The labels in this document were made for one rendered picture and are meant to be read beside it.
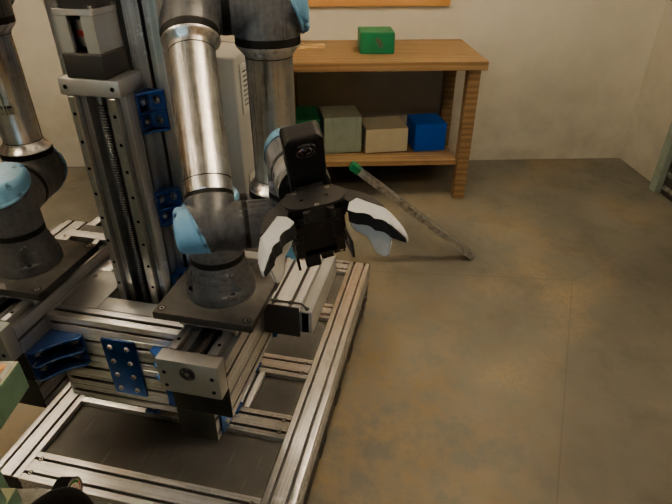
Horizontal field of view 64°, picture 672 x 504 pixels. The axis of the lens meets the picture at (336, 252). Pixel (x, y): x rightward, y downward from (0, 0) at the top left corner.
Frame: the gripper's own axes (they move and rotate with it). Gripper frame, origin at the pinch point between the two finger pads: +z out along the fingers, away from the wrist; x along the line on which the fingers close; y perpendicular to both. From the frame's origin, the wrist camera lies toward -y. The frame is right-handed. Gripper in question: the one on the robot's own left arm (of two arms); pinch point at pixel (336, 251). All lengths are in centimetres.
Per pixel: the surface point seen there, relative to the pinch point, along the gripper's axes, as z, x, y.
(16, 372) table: -30, 51, 28
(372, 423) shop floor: -78, -14, 127
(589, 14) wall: -283, -229, 57
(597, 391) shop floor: -73, -101, 139
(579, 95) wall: -281, -228, 109
